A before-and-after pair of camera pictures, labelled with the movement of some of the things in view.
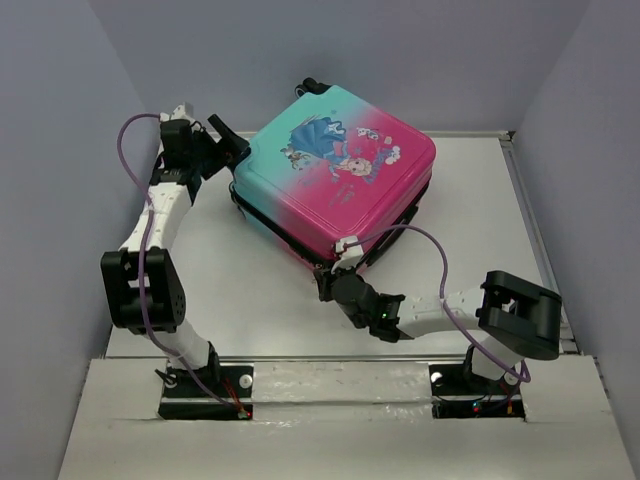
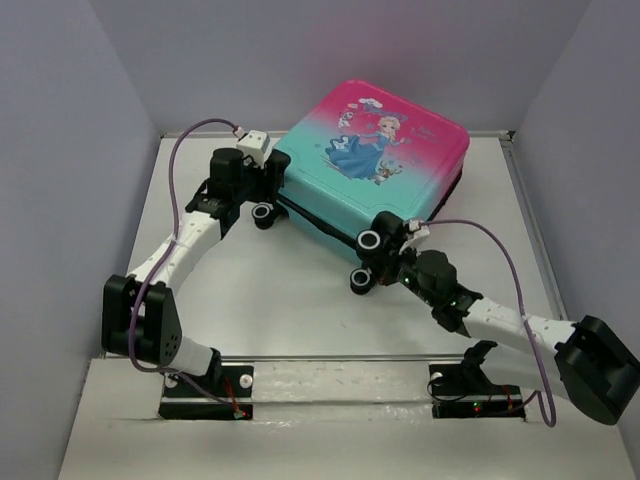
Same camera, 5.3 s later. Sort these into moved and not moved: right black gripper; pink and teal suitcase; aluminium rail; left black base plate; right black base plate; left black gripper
Moved: pink and teal suitcase; right black gripper; left black gripper
Not moved: right black base plate; left black base plate; aluminium rail
